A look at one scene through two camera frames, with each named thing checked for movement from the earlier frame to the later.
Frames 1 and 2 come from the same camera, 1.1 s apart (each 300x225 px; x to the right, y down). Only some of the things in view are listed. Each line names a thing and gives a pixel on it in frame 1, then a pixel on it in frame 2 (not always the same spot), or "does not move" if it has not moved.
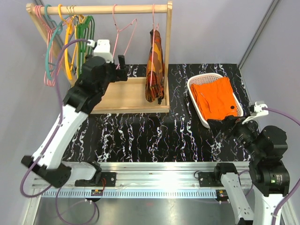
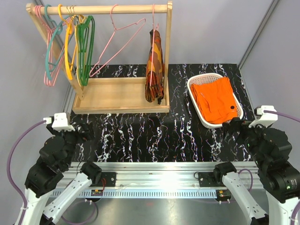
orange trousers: (216, 99) does not move
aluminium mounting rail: (140, 179) does not move
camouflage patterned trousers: (154, 83) does not move
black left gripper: (118, 75) -> (80, 136)
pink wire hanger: (117, 33) -> (91, 74)
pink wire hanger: (152, 46) does not move
